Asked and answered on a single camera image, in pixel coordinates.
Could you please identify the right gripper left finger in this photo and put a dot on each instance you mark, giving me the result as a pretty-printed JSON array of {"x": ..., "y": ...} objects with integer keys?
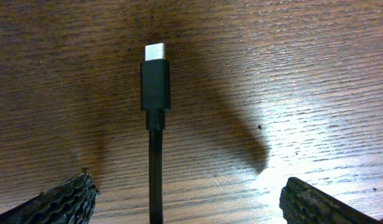
[{"x": 71, "y": 202}]

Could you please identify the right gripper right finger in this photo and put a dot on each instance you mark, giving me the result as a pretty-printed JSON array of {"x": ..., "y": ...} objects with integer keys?
[{"x": 301, "y": 203}]

